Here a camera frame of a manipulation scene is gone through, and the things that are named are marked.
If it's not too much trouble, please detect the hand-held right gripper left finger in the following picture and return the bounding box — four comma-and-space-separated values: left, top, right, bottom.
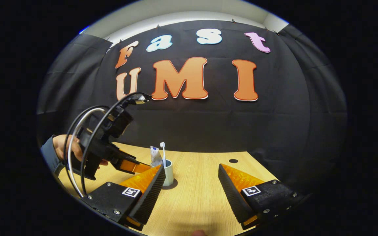
83, 164, 166, 231

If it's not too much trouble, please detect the white toothpaste tube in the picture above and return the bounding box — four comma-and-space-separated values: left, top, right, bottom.
150, 146, 163, 167

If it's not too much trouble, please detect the black backdrop cloth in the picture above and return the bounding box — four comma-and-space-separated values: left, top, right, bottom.
77, 20, 311, 174

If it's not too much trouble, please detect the black cable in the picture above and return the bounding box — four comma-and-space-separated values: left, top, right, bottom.
64, 92, 152, 197

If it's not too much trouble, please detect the black side curtain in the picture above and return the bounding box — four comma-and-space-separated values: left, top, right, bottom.
36, 34, 111, 145
276, 24, 348, 194

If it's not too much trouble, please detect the white cable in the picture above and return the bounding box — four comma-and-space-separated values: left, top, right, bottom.
67, 108, 108, 197

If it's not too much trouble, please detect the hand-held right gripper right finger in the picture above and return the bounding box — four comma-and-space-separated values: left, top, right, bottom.
218, 163, 304, 230

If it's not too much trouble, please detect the light blue cup wooden handle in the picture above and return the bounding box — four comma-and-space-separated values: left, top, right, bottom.
151, 160, 174, 187

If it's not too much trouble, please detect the wooden desktop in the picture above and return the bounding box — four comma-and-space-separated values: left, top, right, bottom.
58, 142, 280, 236

